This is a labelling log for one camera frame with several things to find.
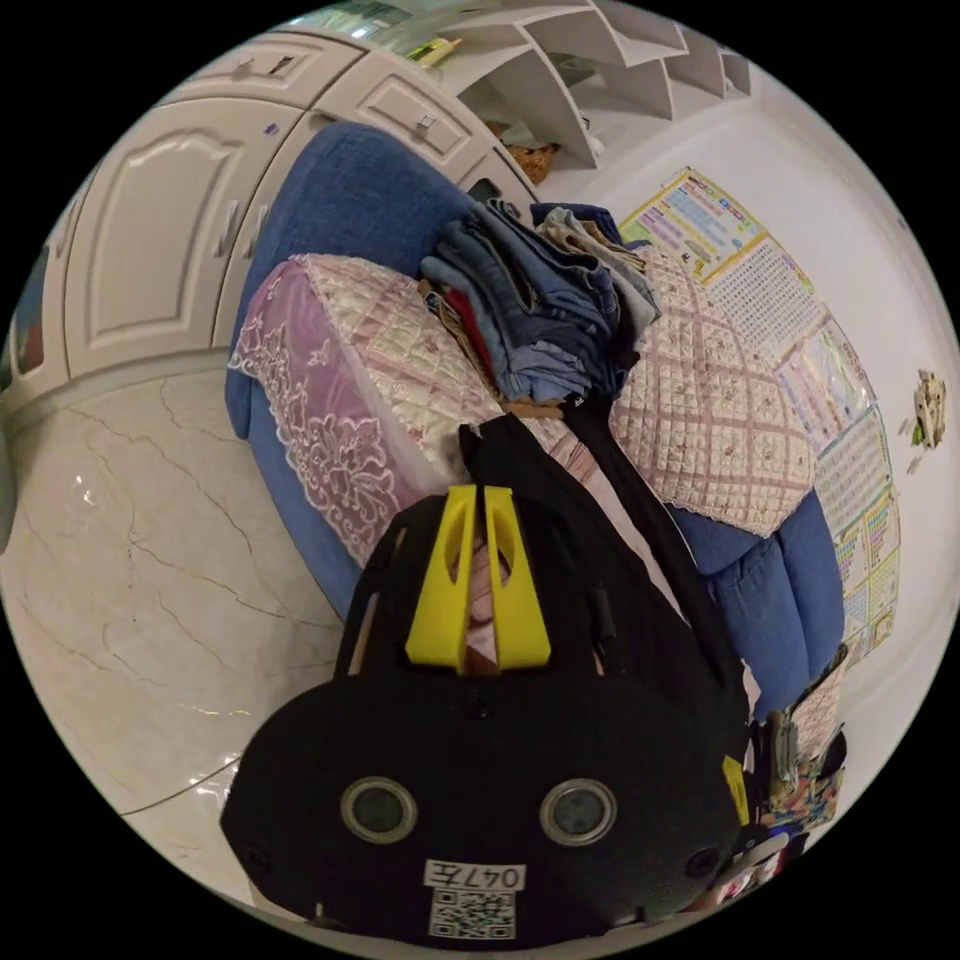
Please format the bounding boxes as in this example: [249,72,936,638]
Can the white cupboard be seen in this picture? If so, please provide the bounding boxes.
[0,28,543,410]

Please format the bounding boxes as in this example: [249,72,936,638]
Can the pile of clothes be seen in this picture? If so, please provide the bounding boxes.
[418,197,663,408]

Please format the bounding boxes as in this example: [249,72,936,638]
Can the white shelf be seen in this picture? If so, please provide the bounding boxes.
[446,0,754,183]

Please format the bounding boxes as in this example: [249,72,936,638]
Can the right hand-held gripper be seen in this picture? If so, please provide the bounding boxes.
[720,712,850,830]

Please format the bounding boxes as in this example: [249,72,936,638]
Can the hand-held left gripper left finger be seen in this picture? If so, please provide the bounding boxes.
[404,485,478,670]

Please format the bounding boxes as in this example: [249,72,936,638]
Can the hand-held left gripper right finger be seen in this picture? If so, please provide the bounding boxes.
[483,485,554,670]

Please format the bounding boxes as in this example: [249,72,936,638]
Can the blue sofa bed with quilt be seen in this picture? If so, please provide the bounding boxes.
[224,122,850,723]

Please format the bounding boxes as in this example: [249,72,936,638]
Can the black pants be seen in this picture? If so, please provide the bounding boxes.
[458,388,753,740]

